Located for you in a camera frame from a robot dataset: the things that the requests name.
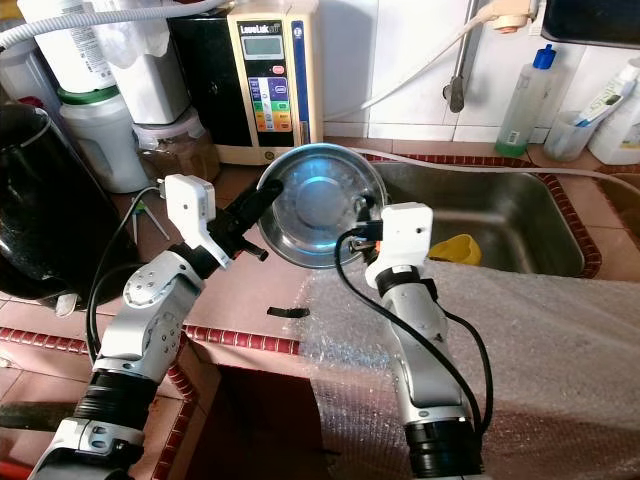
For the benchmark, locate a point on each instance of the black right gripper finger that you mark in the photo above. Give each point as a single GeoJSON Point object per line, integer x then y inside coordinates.
{"type": "Point", "coordinates": [363, 209]}

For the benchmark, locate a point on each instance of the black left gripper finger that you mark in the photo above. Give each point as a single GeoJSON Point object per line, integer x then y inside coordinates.
{"type": "Point", "coordinates": [255, 207]}
{"type": "Point", "coordinates": [248, 253]}

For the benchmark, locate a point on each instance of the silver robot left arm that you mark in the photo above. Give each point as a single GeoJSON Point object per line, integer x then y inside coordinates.
{"type": "Point", "coordinates": [150, 320]}

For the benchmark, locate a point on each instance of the black electric kettle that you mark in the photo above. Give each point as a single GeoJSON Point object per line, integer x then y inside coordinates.
{"type": "Point", "coordinates": [60, 210]}

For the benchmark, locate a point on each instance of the white filter cartridge green band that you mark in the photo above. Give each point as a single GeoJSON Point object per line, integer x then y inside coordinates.
{"type": "Point", "coordinates": [68, 50]}

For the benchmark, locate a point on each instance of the steel sink basin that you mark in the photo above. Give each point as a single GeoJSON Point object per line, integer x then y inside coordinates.
{"type": "Point", "coordinates": [510, 215]}

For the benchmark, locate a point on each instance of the black tray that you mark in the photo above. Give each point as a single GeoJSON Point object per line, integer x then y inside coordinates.
{"type": "Point", "coordinates": [590, 20]}

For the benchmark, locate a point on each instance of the yellow plastic bowl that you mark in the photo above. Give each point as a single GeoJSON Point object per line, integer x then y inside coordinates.
{"type": "Point", "coordinates": [455, 250]}

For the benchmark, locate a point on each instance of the steel faucet pipe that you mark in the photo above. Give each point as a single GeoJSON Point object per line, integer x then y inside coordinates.
{"type": "Point", "coordinates": [460, 60]}

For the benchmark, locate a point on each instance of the jar with brown contents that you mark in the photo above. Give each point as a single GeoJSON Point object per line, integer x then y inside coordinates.
{"type": "Point", "coordinates": [175, 160]}

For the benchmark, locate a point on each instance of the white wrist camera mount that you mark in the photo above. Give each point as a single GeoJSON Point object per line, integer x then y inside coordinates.
{"type": "Point", "coordinates": [188, 203]}
{"type": "Point", "coordinates": [405, 235]}

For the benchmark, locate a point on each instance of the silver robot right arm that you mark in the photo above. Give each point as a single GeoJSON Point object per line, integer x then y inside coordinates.
{"type": "Point", "coordinates": [420, 350]}

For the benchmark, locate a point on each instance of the black tape strip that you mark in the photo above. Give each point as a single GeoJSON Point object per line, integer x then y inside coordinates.
{"type": "Point", "coordinates": [288, 313]}

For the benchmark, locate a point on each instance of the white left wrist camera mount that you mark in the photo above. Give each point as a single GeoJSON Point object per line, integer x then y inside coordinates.
{"type": "Point", "coordinates": [188, 203]}

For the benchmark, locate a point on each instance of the dark wooden stick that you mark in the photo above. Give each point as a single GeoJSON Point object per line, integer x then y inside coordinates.
{"type": "Point", "coordinates": [50, 417]}

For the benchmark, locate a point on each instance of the beige faucet diverter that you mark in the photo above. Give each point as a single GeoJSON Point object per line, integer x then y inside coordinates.
{"type": "Point", "coordinates": [512, 15]}

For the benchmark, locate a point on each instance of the white chopsticks green tip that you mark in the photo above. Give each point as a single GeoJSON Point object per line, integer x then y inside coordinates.
{"type": "Point", "coordinates": [138, 207]}

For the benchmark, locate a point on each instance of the thin white tube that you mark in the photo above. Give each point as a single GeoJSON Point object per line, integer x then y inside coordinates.
{"type": "Point", "coordinates": [490, 165]}

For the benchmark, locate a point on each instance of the clear plastic cup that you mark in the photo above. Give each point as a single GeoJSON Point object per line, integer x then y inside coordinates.
{"type": "Point", "coordinates": [568, 140]}

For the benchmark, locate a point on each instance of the white plastic jug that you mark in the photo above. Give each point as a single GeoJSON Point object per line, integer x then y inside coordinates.
{"type": "Point", "coordinates": [105, 145]}

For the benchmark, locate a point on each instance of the dish soap bottle blue cap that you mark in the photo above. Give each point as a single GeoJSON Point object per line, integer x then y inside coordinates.
{"type": "Point", "coordinates": [525, 110]}

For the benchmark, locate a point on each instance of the steel bowl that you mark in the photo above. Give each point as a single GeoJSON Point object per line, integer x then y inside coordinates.
{"type": "Point", "coordinates": [320, 205]}

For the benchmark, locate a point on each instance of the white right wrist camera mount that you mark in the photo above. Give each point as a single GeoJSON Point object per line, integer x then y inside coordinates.
{"type": "Point", "coordinates": [405, 235]}

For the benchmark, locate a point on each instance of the bubble wrap sheet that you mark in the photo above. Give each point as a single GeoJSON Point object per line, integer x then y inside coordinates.
{"type": "Point", "coordinates": [560, 370]}

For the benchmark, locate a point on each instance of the beige water ionizer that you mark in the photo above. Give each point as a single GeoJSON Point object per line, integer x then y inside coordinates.
{"type": "Point", "coordinates": [275, 90]}

